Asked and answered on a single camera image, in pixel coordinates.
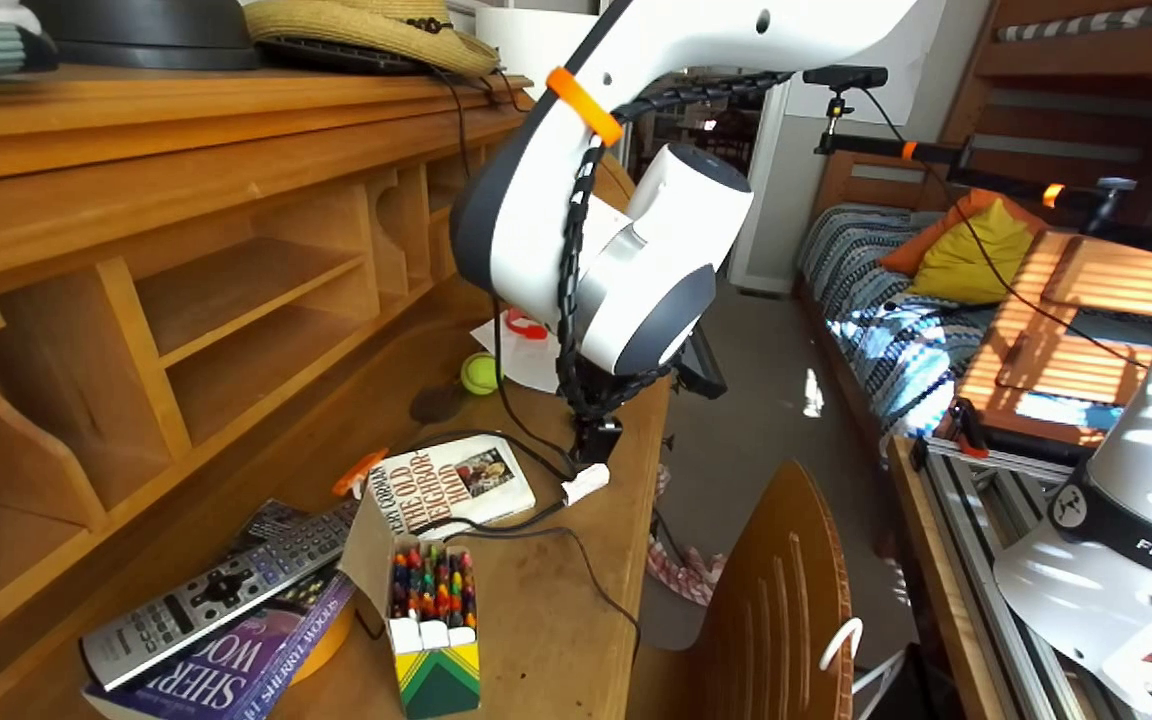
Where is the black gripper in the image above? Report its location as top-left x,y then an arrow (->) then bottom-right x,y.
568,396 -> 629,473

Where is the yellow-green tennis ball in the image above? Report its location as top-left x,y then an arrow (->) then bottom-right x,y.
458,349 -> 505,401

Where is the white paperback book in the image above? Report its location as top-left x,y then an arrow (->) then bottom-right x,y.
361,434 -> 540,541

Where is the red white striped cloth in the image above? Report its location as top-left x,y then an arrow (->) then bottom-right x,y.
645,534 -> 729,612

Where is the slotted metal spatula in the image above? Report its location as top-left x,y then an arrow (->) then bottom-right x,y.
410,381 -> 467,427

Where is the wooden chair back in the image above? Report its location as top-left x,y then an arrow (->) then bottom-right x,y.
629,458 -> 862,720

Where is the crayon box yellow green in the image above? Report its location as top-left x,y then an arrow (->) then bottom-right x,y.
338,494 -> 488,720

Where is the bed with striped blanket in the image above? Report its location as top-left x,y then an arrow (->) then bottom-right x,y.
791,198 -> 1152,473

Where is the robot mounting cart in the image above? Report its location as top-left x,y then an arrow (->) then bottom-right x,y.
889,424 -> 1101,720

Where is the orange pillow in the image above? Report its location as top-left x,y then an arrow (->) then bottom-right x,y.
878,186 -> 1048,282

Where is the purple Sherlock book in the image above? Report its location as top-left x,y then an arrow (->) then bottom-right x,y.
86,573 -> 361,720

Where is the grey remote control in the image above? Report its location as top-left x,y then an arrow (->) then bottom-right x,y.
78,499 -> 361,696

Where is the yellow pillow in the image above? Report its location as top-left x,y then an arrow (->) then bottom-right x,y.
907,198 -> 1040,307

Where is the straw hat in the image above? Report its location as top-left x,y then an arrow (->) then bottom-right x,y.
235,0 -> 505,80

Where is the wooden slatted board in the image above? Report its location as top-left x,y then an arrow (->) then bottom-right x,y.
952,226 -> 1152,458

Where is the wooden roll-top desk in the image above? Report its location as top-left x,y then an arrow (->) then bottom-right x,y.
0,63 -> 680,720

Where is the thin black cable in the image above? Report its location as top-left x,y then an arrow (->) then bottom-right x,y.
552,524 -> 645,631

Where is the red plastic ring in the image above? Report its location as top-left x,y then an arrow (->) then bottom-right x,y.
499,307 -> 557,346

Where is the white cord loop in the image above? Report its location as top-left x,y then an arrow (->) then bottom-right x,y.
817,612 -> 907,720

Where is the orange strap on arm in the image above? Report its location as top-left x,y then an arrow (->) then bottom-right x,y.
544,63 -> 629,151

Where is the black camera stand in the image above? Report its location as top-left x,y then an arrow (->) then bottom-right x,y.
812,84 -> 1142,226

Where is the black stereo camera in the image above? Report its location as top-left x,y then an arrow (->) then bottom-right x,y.
802,59 -> 894,95

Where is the wooden bunk bed frame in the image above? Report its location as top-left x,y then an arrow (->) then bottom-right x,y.
939,0 -> 1152,253

